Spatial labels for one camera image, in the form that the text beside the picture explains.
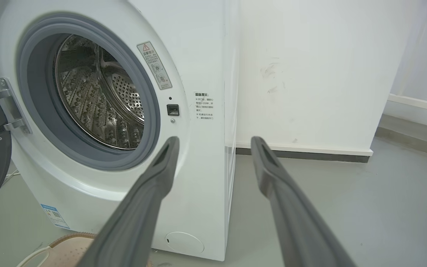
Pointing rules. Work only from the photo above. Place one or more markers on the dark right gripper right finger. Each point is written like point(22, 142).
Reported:
point(295, 222)

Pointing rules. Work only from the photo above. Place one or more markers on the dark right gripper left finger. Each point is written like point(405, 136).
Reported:
point(139, 215)

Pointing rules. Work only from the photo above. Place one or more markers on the cream perforated laundry basket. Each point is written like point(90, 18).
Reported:
point(69, 252)

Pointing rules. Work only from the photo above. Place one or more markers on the stainless steel washing machine drum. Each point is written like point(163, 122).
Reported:
point(87, 100)

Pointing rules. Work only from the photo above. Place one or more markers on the round white filter cover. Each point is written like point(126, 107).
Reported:
point(184, 243)

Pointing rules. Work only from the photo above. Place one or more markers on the blue energy label sticker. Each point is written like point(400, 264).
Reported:
point(55, 216)

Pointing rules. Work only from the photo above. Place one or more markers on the grey warning sticker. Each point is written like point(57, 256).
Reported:
point(154, 65)

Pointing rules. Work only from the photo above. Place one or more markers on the grey rubber door gasket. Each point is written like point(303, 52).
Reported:
point(35, 100)

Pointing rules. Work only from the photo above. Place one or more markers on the metal door hinge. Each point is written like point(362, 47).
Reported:
point(11, 105)

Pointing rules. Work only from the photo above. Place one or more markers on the white front-load washing machine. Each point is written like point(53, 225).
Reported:
point(198, 55)

